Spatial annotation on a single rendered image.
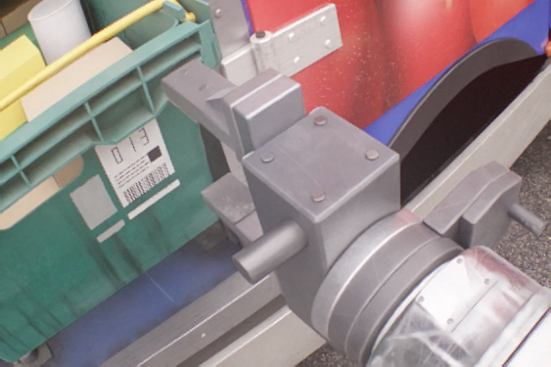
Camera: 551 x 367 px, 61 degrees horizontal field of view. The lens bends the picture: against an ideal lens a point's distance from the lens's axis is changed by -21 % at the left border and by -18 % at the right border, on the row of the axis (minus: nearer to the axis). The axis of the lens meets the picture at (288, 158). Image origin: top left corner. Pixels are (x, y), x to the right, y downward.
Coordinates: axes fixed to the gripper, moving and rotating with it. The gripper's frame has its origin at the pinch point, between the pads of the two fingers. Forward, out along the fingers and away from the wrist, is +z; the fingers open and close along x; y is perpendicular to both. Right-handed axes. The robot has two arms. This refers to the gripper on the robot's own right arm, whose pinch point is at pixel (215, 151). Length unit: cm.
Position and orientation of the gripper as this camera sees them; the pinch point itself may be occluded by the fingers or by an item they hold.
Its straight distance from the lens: 34.9
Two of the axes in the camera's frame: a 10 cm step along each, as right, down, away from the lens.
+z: -6.3, -4.6, 6.2
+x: 1.6, 7.1, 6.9
